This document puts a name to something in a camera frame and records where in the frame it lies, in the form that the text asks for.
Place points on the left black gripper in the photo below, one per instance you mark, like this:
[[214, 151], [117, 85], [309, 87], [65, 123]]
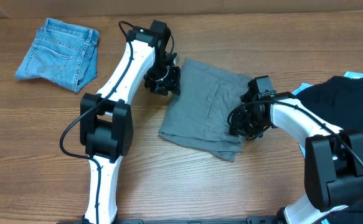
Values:
[[174, 83]]

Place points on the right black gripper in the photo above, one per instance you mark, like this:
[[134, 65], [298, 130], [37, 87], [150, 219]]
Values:
[[241, 121]]

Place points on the grey shorts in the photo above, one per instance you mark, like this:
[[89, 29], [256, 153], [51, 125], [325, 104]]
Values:
[[197, 118]]

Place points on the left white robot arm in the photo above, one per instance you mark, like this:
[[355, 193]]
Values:
[[106, 125]]

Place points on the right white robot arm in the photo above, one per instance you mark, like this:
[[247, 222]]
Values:
[[333, 157]]

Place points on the folded blue denim shorts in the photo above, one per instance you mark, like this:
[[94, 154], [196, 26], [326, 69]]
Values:
[[65, 54]]

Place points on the black t-shirt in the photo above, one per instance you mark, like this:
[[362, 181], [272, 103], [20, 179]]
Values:
[[338, 101]]

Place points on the light blue garment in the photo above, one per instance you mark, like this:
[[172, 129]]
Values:
[[303, 86]]

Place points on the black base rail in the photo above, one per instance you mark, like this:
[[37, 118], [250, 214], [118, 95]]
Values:
[[193, 221]]

